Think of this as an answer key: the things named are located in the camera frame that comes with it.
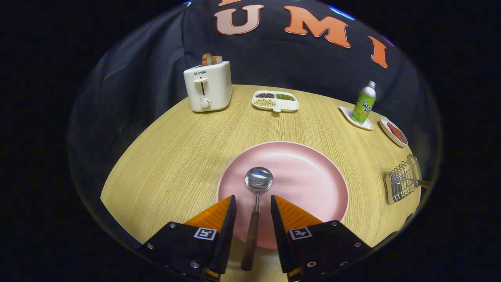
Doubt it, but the metal wire basket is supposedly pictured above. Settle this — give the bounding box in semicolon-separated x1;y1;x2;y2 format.
384;154;423;205

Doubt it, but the green soda bottle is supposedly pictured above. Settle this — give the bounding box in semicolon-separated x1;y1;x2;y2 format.
351;81;377;125

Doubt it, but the white square coaster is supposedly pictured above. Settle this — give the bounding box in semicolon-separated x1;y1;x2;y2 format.
339;106;374;131

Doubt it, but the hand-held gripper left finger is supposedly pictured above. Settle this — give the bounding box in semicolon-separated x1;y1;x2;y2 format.
139;195;237;280

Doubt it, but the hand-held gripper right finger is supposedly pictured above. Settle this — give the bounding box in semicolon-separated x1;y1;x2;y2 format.
270;195;372;280

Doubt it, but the cream white toaster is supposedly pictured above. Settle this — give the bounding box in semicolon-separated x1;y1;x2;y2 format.
184;61;232;113

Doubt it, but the pink round plate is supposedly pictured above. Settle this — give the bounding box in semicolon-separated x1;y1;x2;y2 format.
216;141;350;250

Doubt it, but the metal fork with wooden handle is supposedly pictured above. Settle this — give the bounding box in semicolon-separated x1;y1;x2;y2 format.
389;172;434;189

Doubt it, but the white plate of food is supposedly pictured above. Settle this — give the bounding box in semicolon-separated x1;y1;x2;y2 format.
379;117;409;148

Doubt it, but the metal spoon with wooden handle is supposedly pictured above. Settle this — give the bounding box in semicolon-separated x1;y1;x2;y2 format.
241;167;274;271

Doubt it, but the brown meat piece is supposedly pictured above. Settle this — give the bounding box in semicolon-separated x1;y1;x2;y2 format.
387;123;406;143

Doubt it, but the white divided tray of beans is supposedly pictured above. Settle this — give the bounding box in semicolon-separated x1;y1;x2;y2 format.
252;90;300;113

